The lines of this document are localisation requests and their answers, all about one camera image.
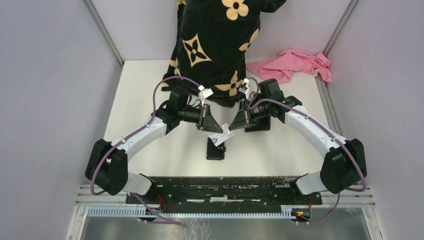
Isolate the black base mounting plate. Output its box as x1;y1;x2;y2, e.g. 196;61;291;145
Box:
141;176;323;214

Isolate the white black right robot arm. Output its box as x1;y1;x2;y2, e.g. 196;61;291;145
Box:
228;77;367;204

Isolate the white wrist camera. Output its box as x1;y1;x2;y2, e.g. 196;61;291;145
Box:
198;85;214;106
238;78;251;99

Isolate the pink cloth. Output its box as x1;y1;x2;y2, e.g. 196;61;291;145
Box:
246;49;333;84

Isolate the black plastic bin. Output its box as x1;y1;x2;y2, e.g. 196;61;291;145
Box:
244;116;271;133

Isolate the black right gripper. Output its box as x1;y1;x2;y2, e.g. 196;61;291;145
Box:
229;97;271;130

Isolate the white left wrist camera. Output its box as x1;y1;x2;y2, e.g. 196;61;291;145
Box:
198;85;214;106

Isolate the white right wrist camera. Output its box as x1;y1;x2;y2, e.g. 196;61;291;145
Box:
238;78;251;99

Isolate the white slotted cable duct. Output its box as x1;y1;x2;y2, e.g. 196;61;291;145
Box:
87;205;296;220

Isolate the black leather card holder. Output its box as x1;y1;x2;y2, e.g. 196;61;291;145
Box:
206;138;226;161

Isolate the black floral blanket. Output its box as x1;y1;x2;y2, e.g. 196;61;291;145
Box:
161;0;284;108

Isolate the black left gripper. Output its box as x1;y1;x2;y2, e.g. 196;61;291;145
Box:
179;103;223;134

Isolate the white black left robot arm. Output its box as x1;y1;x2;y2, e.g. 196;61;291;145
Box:
85;87;225;204

